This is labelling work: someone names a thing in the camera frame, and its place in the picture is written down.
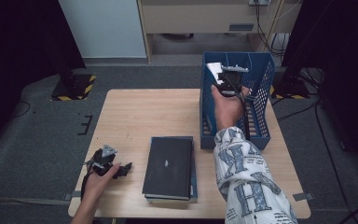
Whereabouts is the left hand-held gripper cable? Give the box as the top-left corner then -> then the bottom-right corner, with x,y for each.
79,158 -> 99,200

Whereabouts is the grey label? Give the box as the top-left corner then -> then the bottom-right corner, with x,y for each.
228,22 -> 255,32

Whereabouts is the long grey floor tape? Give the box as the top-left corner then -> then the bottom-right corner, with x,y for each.
0,196 -> 71,207

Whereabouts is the black stand base hazard striped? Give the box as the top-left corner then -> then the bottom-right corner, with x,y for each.
49,73 -> 97,102
269,66 -> 311,101

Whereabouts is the black hardcover book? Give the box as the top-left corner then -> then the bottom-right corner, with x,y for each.
142,136 -> 194,202

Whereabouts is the blue illustrated cover book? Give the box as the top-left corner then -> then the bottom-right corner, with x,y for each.
144,135 -> 199,203

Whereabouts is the person's left hand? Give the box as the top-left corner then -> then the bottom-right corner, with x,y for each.
81,161 -> 122,203

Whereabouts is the pale grey cabinet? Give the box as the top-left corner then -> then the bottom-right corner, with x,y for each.
58,0 -> 147,59

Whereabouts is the white power strip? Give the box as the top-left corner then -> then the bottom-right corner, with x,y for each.
248,0 -> 271,7

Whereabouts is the hand-held gripper cable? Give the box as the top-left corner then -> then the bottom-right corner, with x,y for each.
79,158 -> 99,200
225,76 -> 257,142

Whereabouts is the grey tape piece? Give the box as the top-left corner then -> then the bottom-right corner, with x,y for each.
293,192 -> 314,202
63,190 -> 87,201

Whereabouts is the black curtain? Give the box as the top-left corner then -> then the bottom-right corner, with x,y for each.
281,0 -> 358,175
0,0 -> 87,157

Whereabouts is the blue plastic file rack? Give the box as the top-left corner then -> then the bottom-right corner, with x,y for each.
200,50 -> 276,151

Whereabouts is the right hand-held gripper cable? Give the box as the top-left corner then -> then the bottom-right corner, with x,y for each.
225,76 -> 257,142

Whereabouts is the dark blue book white label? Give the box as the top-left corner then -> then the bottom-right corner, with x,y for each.
205,62 -> 225,86

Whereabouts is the black cable bundle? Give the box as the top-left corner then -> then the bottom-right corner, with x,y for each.
255,0 -> 293,59

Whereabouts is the beige wooden desk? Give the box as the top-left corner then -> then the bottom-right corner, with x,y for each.
136,0 -> 302,64

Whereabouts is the person's right hand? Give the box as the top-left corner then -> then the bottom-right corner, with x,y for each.
210,84 -> 252,132

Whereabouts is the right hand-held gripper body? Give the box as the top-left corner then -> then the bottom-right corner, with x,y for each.
213,64 -> 250,98

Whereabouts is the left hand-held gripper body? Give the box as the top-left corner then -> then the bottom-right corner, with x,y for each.
86,144 -> 118,177

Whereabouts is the thin looped floor cable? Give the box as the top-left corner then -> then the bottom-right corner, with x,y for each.
10,101 -> 32,119

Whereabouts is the long black floor cable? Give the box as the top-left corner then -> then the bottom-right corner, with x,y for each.
276,99 -> 355,224

